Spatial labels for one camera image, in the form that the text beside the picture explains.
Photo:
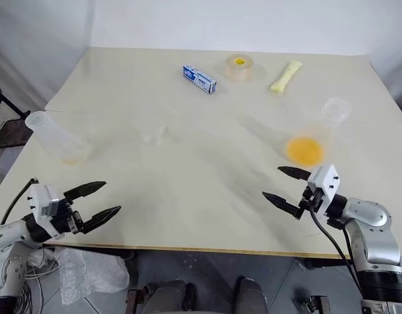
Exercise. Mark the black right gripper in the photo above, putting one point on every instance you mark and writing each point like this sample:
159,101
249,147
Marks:
310,201

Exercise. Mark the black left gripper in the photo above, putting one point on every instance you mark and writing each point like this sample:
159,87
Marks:
65,219

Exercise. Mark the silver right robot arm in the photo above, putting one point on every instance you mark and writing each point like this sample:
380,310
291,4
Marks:
377,242

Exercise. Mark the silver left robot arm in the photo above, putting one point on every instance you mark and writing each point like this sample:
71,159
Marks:
11,258

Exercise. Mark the plastic cup with orange juice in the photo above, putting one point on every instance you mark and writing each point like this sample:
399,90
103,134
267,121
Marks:
305,150

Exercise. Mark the clear bubble wrap bag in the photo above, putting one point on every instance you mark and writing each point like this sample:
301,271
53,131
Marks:
86,271

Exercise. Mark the empty clear plastic cup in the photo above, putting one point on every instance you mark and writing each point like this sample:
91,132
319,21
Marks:
53,137

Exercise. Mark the pale yellow tube packet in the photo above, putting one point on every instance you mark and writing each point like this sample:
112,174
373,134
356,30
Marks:
285,78

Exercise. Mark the dark rounded shape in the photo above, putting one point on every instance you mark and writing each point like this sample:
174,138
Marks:
170,296
250,296

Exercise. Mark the clear tape roll yellow core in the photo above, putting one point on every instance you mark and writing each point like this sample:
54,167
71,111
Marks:
239,69

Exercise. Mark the blue white cardboard box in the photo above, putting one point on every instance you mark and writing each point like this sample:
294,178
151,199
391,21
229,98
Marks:
199,78

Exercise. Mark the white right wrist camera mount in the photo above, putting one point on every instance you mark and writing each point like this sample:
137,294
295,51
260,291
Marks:
325,183

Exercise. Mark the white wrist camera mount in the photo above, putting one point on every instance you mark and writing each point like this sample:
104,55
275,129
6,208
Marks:
40,199
325,183

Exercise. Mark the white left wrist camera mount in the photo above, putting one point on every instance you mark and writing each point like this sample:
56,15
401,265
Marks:
40,199

